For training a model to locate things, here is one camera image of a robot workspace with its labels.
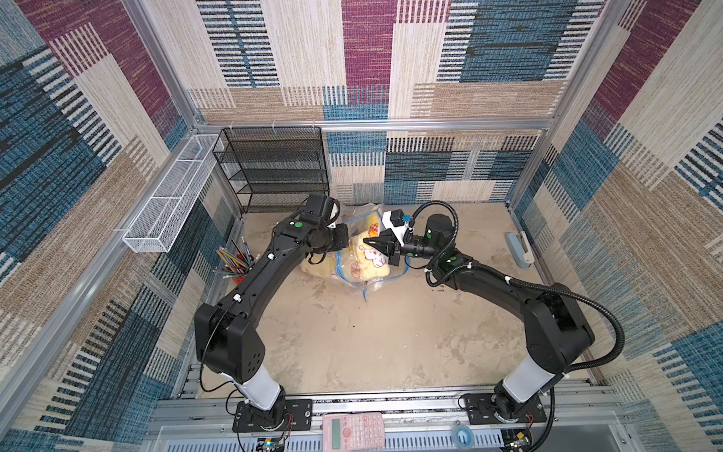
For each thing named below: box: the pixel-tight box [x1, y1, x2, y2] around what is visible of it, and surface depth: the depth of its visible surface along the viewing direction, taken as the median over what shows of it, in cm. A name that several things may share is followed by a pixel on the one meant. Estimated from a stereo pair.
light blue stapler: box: [504, 229, 535, 269], surface depth 105 cm
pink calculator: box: [321, 412, 386, 452], surface depth 71 cm
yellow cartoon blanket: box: [300, 211, 391, 282], surface depth 79 cm
